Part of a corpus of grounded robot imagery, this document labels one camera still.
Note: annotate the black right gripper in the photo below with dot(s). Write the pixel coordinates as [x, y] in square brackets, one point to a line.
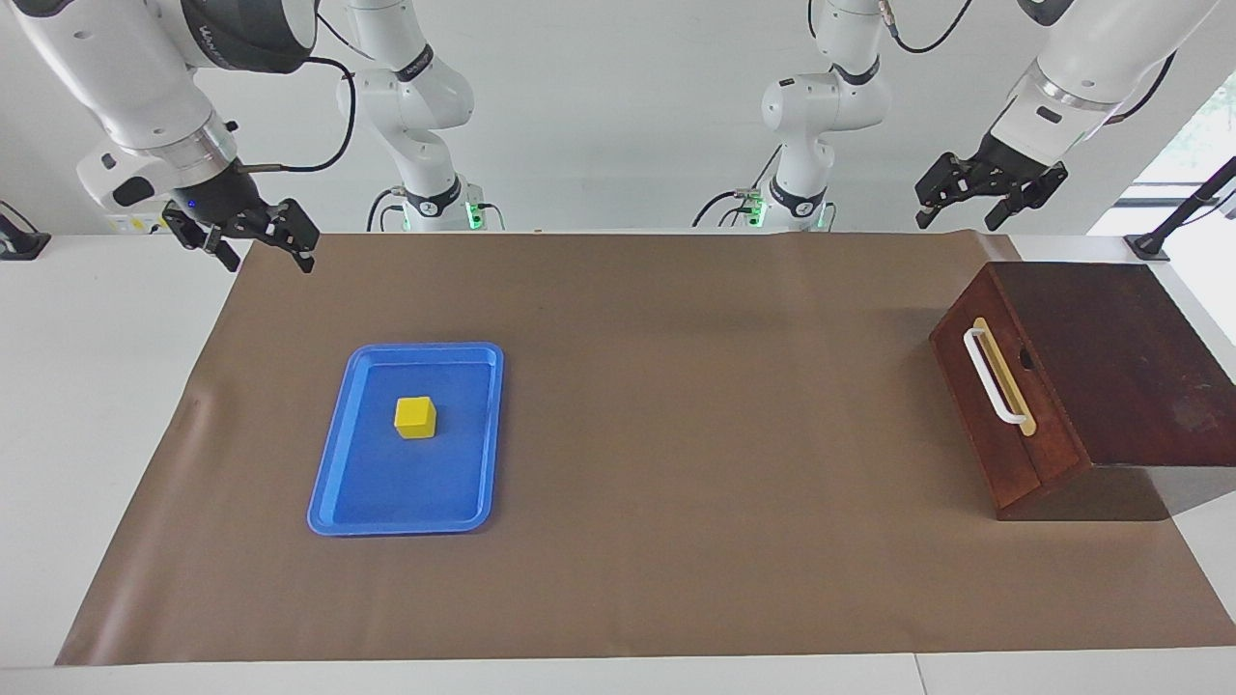
[217, 198]

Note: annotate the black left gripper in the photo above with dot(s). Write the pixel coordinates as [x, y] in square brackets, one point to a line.
[1004, 159]

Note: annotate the yellow cube block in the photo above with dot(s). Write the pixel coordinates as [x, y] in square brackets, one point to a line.
[415, 417]

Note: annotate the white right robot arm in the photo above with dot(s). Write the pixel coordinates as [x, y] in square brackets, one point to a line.
[106, 77]

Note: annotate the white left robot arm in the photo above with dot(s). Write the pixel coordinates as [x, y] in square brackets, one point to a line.
[1081, 77]

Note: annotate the dark wooden drawer cabinet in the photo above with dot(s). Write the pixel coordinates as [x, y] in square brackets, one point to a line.
[1130, 367]

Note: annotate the white outlet box yellow label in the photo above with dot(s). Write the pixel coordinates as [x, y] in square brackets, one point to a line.
[135, 224]

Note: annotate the black pole stand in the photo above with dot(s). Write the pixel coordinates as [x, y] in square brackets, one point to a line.
[1146, 248]

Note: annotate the blue plastic tray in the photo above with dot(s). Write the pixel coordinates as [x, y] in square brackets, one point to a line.
[386, 483]

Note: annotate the brown table mat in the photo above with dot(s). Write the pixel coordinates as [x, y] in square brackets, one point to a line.
[676, 434]

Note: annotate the black table mount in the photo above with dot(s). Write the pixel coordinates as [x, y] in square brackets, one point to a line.
[19, 241]

